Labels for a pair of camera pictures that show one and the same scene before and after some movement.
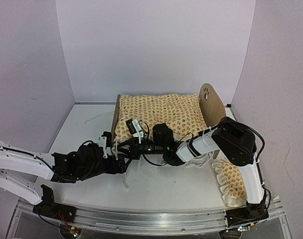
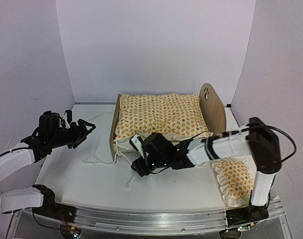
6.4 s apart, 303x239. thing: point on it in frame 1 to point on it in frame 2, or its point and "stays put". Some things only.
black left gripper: (121, 169) to (80, 136)
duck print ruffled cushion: (181, 112) stays put
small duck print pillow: (231, 183) stays put
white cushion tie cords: (108, 113) stays put
